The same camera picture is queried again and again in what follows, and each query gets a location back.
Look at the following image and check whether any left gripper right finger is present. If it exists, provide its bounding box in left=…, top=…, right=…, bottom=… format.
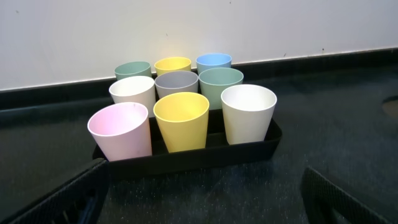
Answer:
left=300, top=166, right=392, bottom=224

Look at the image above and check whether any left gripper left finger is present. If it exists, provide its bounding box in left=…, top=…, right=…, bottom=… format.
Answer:
left=0, top=157, right=110, bottom=224

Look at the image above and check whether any white cup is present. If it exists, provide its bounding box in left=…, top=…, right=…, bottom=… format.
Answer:
left=220, top=83, right=277, bottom=146
left=108, top=75, right=156, bottom=118

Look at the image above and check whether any pink cup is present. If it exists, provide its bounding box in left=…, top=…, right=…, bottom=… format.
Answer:
left=87, top=101, right=153, bottom=162

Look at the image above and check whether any black tray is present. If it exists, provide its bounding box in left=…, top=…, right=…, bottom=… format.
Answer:
left=92, top=108, right=283, bottom=180

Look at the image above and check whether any yellow cup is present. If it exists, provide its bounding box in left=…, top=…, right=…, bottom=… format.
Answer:
left=154, top=56, right=192, bottom=77
left=153, top=91, right=210, bottom=154

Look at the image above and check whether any green cup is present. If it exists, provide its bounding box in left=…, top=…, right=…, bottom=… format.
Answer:
left=198, top=67, right=244, bottom=111
left=114, top=60, right=152, bottom=81

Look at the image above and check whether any grey cup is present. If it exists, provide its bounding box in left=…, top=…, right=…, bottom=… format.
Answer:
left=154, top=70, right=199, bottom=100

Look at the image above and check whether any blue cup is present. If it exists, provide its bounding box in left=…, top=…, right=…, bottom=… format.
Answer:
left=195, top=52, right=233, bottom=75

